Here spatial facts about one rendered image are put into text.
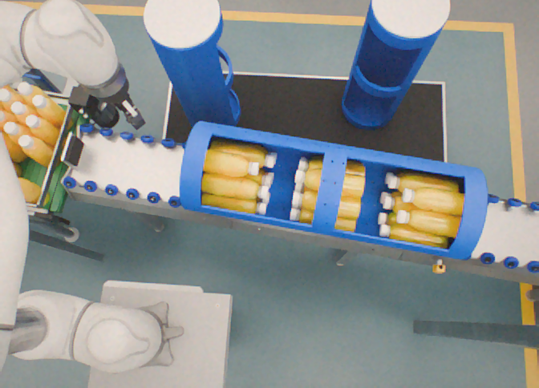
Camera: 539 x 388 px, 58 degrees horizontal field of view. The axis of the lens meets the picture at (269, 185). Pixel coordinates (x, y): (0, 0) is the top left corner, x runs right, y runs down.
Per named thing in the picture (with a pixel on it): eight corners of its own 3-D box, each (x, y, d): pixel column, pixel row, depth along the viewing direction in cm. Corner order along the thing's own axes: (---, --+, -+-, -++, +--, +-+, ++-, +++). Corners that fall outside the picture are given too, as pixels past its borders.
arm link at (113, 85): (99, 34, 92) (110, 50, 98) (60, 62, 91) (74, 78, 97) (127, 65, 90) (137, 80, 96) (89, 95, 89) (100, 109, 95)
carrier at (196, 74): (211, 147, 255) (251, 113, 260) (177, 65, 171) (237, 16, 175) (176, 111, 261) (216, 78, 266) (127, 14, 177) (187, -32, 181)
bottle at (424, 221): (466, 243, 143) (403, 232, 144) (459, 235, 149) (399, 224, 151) (472, 221, 141) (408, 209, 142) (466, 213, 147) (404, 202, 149)
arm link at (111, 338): (154, 373, 134) (131, 384, 113) (92, 359, 136) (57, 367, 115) (169, 314, 138) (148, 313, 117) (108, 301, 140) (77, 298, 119)
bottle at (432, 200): (468, 200, 147) (407, 190, 148) (477, 191, 141) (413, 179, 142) (468, 222, 144) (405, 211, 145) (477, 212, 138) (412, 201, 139)
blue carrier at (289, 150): (450, 268, 157) (487, 248, 130) (188, 219, 163) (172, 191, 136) (455, 186, 166) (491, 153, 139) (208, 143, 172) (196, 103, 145)
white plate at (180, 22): (176, 62, 170) (177, 63, 171) (235, 14, 174) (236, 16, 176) (127, 12, 176) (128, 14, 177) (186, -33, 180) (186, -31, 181)
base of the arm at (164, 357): (187, 362, 140) (183, 364, 135) (111, 373, 140) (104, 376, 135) (181, 299, 145) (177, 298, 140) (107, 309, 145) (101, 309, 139)
